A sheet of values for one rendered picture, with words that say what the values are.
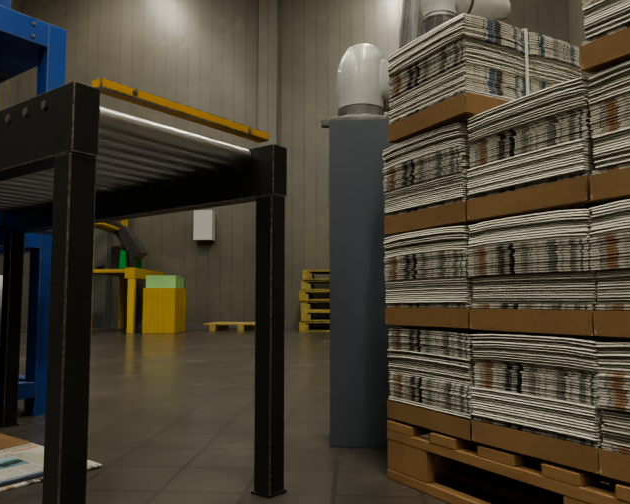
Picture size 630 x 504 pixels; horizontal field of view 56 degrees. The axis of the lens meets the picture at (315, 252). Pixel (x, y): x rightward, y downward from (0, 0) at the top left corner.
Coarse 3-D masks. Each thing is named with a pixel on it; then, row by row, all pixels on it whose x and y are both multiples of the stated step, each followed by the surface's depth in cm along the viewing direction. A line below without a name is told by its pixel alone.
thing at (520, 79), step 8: (520, 32) 137; (528, 32) 138; (520, 40) 137; (528, 40) 138; (520, 48) 137; (528, 48) 138; (520, 56) 137; (528, 56) 139; (520, 64) 137; (528, 64) 138; (520, 72) 136; (520, 80) 137; (520, 88) 137; (520, 96) 136
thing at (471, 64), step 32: (448, 32) 133; (480, 32) 131; (512, 32) 135; (416, 64) 144; (448, 64) 134; (480, 64) 131; (512, 64) 135; (416, 96) 144; (448, 96) 133; (512, 96) 135
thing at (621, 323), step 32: (512, 192) 117; (544, 192) 111; (576, 192) 105; (608, 192) 100; (384, 224) 153; (416, 224) 142; (416, 320) 140; (448, 320) 131; (480, 320) 123; (512, 320) 116; (544, 320) 110; (576, 320) 104; (608, 320) 99; (416, 416) 139; (448, 416) 130; (512, 448) 115; (544, 448) 108; (576, 448) 103
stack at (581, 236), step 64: (448, 128) 133; (512, 128) 119; (576, 128) 106; (384, 192) 153; (448, 192) 133; (448, 256) 132; (512, 256) 117; (576, 256) 104; (448, 384) 131; (512, 384) 116; (576, 384) 104; (448, 448) 130
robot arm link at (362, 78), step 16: (352, 48) 194; (368, 48) 192; (352, 64) 191; (368, 64) 190; (384, 64) 193; (352, 80) 190; (368, 80) 189; (384, 80) 192; (352, 96) 190; (368, 96) 189; (384, 96) 193
